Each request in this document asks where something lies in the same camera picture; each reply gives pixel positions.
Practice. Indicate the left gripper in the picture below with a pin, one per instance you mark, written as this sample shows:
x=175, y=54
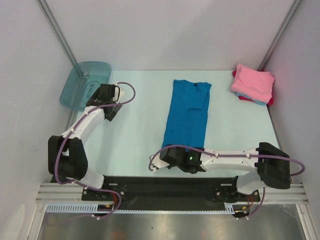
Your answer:
x=111, y=115

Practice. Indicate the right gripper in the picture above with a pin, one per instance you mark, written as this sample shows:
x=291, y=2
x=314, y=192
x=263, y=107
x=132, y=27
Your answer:
x=169, y=156

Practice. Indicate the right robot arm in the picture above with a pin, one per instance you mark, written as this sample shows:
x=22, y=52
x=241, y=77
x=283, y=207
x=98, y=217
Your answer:
x=264, y=166

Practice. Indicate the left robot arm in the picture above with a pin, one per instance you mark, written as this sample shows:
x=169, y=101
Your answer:
x=67, y=159

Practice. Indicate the teal translucent plastic bin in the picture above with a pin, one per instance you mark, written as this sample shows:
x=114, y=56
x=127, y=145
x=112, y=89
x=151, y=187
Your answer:
x=84, y=79

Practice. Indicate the light blue folded t-shirt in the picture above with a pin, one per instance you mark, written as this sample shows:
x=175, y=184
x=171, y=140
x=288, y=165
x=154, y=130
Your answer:
x=246, y=98

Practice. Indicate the pink folded t-shirt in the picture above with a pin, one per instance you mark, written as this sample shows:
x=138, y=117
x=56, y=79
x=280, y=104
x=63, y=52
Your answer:
x=252, y=82

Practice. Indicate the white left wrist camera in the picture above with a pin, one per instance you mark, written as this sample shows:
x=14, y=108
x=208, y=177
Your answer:
x=118, y=93

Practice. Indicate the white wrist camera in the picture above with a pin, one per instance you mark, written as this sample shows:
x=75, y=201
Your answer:
x=118, y=93
x=156, y=163

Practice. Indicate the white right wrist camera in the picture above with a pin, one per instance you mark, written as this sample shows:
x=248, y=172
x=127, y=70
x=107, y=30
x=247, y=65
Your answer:
x=156, y=163

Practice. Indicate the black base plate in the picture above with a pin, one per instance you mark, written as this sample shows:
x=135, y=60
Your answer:
x=165, y=194

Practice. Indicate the white slotted cable duct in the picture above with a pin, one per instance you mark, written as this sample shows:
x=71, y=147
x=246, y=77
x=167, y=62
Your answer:
x=97, y=208

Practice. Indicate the aluminium front rail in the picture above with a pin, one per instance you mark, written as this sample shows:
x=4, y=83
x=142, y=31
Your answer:
x=72, y=193

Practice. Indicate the right aluminium frame post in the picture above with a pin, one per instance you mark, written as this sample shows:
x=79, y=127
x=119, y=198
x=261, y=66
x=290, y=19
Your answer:
x=280, y=33

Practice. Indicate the aluminium frame post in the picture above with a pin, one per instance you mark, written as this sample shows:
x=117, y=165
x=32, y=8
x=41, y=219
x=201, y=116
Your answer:
x=53, y=23
x=280, y=33

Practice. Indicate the left aluminium frame post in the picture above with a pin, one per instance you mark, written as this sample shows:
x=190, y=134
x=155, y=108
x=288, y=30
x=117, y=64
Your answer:
x=53, y=23

